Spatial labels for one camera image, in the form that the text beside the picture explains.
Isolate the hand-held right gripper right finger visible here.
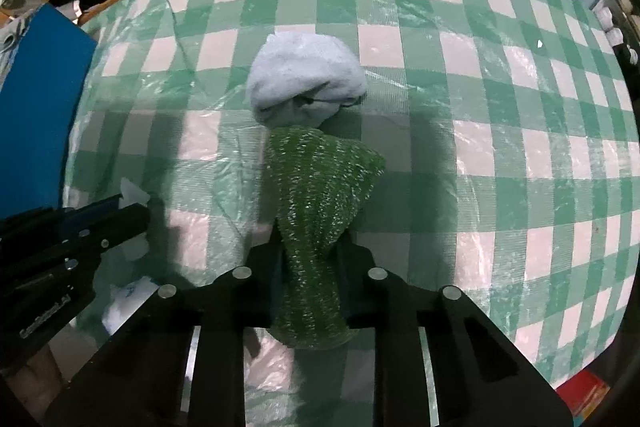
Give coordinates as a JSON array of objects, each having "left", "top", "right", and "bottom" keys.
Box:
[{"left": 336, "top": 238, "right": 572, "bottom": 427}]

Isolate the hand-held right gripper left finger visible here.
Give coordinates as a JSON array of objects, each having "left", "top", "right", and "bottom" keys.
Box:
[{"left": 45, "top": 227, "right": 282, "bottom": 427}]

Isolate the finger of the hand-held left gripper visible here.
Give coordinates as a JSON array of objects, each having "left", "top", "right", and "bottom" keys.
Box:
[
  {"left": 0, "top": 196, "right": 124, "bottom": 238},
  {"left": 60, "top": 204, "right": 152, "bottom": 264}
]

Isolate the blue cardboard box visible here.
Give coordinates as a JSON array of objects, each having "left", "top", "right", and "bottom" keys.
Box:
[{"left": 0, "top": 3, "right": 99, "bottom": 221}]

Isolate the green speckled knit cloth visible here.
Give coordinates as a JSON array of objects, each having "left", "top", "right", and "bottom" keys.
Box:
[{"left": 264, "top": 124, "right": 387, "bottom": 351}]

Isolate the grey printed tote bag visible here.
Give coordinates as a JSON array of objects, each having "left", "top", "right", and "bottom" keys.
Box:
[{"left": 0, "top": 0, "right": 37, "bottom": 58}]

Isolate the pale blue fluffy sock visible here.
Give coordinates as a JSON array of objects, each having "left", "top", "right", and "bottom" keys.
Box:
[{"left": 244, "top": 32, "right": 369, "bottom": 129}]

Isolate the red packet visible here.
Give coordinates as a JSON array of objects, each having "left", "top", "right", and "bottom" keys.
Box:
[{"left": 554, "top": 369, "right": 614, "bottom": 419}]

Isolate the green checked plastic tablecloth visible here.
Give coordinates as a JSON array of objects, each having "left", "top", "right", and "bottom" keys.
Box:
[{"left": 62, "top": 0, "right": 639, "bottom": 427}]

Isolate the shoe rack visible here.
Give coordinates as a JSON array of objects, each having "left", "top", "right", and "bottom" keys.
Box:
[{"left": 579, "top": 0, "right": 640, "bottom": 68}]

